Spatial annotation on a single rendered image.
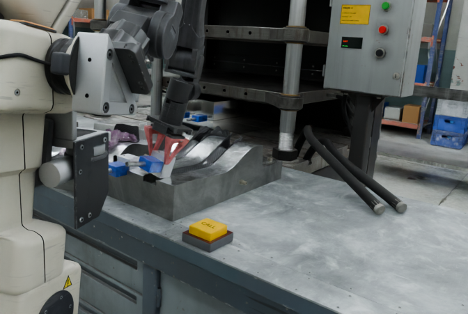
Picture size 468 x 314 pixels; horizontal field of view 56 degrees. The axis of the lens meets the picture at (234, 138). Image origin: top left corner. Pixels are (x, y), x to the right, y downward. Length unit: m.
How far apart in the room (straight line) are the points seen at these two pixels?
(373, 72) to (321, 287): 1.00
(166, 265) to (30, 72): 0.60
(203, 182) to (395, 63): 0.85
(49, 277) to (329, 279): 0.50
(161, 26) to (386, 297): 0.61
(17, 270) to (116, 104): 0.31
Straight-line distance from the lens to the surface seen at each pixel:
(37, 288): 0.84
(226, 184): 1.21
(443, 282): 0.99
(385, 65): 1.67
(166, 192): 1.07
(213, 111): 1.98
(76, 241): 1.41
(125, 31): 0.71
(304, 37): 1.67
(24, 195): 0.82
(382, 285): 0.92
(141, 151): 1.47
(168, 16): 0.77
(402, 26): 1.66
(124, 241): 1.21
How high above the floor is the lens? 1.23
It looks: 12 degrees down
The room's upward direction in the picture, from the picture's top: 4 degrees clockwise
